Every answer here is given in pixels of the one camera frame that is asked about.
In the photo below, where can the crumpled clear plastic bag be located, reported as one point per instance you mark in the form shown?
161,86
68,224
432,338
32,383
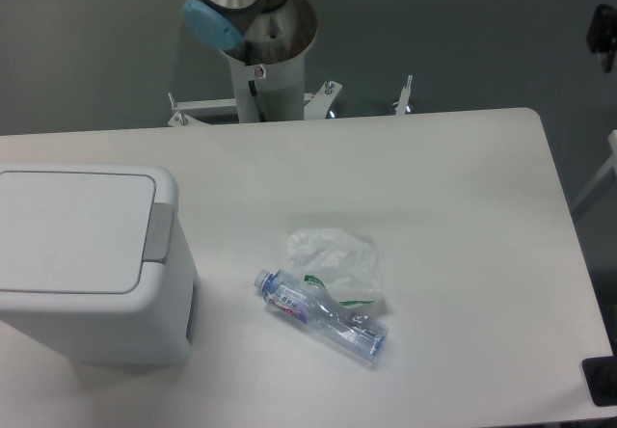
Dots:
347,266

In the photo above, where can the white push-lid trash can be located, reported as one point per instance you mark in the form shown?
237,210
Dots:
94,262

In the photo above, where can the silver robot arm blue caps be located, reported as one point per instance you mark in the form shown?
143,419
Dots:
267,41

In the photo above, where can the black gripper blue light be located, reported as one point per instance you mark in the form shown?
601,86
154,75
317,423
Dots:
601,35

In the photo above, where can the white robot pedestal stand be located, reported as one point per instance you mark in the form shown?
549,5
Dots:
262,93

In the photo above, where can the black clamp at table corner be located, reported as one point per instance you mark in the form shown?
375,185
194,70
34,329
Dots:
600,376

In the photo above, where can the white frame at right edge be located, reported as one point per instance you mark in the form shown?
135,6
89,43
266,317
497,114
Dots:
600,182

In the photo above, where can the crushed clear plastic bottle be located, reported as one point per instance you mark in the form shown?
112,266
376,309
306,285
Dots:
310,303

